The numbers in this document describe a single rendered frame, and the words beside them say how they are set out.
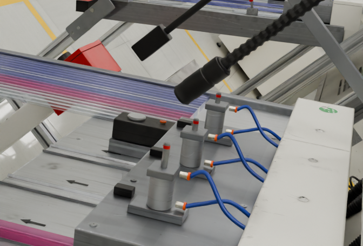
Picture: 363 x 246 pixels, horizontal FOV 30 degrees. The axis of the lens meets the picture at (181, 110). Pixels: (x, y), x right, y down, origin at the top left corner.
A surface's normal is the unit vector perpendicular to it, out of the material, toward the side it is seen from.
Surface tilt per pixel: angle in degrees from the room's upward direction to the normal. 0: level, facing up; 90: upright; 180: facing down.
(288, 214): 44
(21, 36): 0
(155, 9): 90
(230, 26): 90
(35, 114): 90
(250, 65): 90
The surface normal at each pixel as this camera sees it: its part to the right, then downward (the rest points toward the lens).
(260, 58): -0.26, 0.26
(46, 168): 0.13, -0.94
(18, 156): 0.76, -0.54
